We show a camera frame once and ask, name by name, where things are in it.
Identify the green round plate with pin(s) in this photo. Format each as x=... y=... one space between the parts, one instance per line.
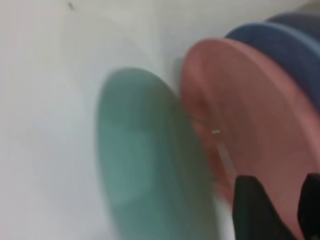
x=150 y=155

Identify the dark purple round plate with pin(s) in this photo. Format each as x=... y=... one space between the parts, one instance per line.
x=300 y=22

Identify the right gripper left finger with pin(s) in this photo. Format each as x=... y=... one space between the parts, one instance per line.
x=255 y=212

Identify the pink round plate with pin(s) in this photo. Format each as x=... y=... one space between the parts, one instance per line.
x=255 y=120

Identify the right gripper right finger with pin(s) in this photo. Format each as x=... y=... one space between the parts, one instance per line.
x=311 y=207

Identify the blue round plate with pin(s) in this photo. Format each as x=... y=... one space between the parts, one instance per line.
x=280 y=47

